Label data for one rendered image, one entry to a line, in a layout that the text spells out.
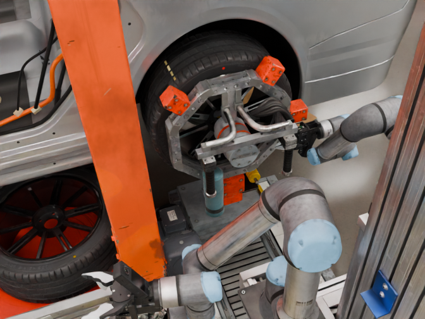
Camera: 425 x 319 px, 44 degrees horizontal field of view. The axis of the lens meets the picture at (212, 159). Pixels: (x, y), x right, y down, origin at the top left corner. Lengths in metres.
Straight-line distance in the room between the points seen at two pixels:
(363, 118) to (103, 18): 1.00
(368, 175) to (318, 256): 2.18
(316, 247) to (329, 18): 1.34
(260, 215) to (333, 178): 1.98
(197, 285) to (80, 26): 0.69
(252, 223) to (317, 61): 1.23
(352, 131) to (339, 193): 1.28
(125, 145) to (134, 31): 0.57
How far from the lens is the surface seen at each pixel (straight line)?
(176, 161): 2.24
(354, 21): 2.39
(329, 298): 1.92
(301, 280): 1.30
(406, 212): 1.15
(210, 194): 2.12
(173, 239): 2.44
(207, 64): 2.09
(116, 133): 1.56
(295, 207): 1.19
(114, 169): 1.66
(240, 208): 2.77
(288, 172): 2.21
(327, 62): 2.45
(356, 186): 3.25
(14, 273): 2.39
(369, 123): 1.92
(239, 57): 2.13
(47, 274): 2.34
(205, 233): 2.77
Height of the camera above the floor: 2.37
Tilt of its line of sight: 45 degrees down
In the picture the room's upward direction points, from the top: 3 degrees counter-clockwise
